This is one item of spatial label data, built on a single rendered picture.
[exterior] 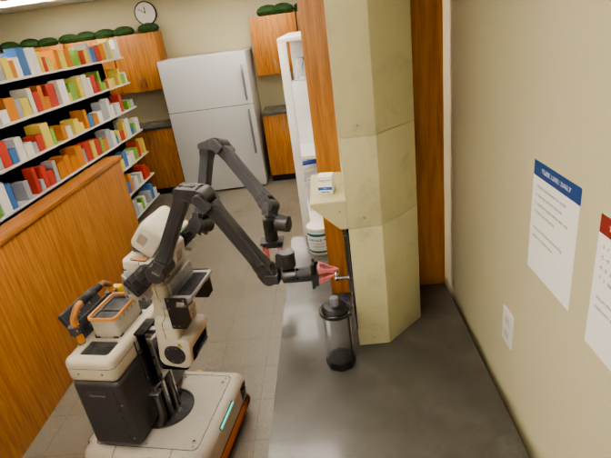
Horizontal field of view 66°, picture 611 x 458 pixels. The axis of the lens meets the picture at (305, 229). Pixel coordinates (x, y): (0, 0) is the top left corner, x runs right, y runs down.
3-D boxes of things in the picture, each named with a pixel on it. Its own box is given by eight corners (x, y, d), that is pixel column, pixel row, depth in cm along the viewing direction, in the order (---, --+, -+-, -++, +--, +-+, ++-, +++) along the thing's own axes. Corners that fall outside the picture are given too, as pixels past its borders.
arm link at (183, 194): (184, 171, 171) (171, 180, 162) (217, 187, 171) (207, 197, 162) (155, 266, 191) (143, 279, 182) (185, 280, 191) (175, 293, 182)
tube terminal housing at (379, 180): (412, 292, 201) (405, 109, 170) (428, 339, 172) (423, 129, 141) (353, 297, 203) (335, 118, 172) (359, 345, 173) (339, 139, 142)
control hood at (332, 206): (343, 195, 184) (340, 171, 180) (348, 229, 154) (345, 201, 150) (314, 198, 185) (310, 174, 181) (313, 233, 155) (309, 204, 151)
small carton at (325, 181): (335, 188, 163) (333, 172, 160) (333, 194, 158) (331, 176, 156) (321, 189, 164) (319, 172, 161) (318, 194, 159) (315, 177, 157)
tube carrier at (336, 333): (360, 352, 168) (355, 301, 159) (350, 373, 159) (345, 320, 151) (332, 347, 172) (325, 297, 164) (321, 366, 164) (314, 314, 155)
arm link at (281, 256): (270, 273, 181) (264, 284, 174) (265, 245, 177) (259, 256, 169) (300, 273, 179) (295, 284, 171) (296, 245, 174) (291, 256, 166)
